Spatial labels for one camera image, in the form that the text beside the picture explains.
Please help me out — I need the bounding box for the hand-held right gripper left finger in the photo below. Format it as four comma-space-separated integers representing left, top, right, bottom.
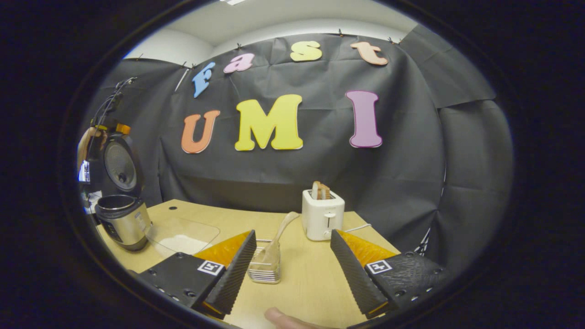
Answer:
137, 230, 257, 319

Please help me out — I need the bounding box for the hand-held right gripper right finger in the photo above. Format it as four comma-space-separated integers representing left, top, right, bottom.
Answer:
330, 230, 451, 319

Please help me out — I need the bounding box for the wooden spoon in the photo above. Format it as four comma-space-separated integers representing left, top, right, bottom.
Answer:
261, 211, 300, 266

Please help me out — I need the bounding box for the silver black rice cooker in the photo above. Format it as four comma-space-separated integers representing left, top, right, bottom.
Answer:
89, 133, 152, 252

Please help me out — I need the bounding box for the clear plastic rice container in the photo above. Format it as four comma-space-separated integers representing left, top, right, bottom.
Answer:
145, 216, 221, 256

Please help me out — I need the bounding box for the white toaster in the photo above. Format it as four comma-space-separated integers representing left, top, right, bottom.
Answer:
302, 189, 346, 241

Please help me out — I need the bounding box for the white side desk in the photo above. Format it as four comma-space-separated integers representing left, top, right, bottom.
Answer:
84, 191, 102, 213

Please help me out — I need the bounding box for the black backdrop cloth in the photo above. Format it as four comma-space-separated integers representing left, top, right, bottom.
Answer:
82, 25, 515, 270

